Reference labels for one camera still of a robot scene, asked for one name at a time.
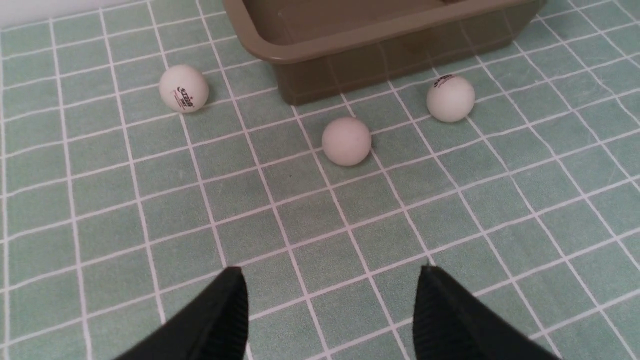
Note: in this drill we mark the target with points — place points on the olive plastic storage bin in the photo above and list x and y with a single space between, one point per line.
321 48

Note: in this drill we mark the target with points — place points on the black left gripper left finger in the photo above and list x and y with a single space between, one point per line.
213 326

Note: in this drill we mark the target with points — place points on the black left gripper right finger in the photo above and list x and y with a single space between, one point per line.
449 323

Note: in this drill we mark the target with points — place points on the white ping-pong ball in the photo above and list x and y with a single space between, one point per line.
451 98
183 89

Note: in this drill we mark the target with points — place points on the green checked tablecloth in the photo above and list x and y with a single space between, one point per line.
116 210

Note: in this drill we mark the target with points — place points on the white ping-pong ball plain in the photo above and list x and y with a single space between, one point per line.
346 141

